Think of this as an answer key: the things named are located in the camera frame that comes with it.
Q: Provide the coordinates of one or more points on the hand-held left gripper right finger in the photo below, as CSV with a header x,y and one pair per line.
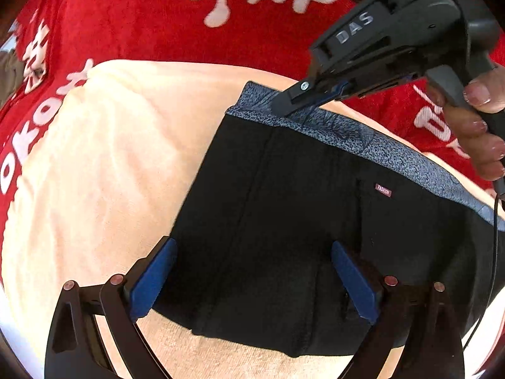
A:
x,y
353,282

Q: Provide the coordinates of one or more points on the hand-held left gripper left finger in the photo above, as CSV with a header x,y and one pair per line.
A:
x,y
153,282

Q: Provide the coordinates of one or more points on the person's right hand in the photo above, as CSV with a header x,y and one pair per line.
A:
x,y
467,128

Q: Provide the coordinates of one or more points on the red printed blanket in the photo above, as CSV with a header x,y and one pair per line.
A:
x,y
138,15

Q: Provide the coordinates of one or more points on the grey cloth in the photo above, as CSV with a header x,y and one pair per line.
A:
x,y
10,73

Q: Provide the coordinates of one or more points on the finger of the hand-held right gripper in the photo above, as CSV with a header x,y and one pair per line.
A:
x,y
333,91
294,96

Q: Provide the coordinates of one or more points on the cream blanket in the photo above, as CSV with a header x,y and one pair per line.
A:
x,y
98,166

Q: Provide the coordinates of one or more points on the black pants with grey waistband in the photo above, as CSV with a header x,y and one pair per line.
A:
x,y
276,205

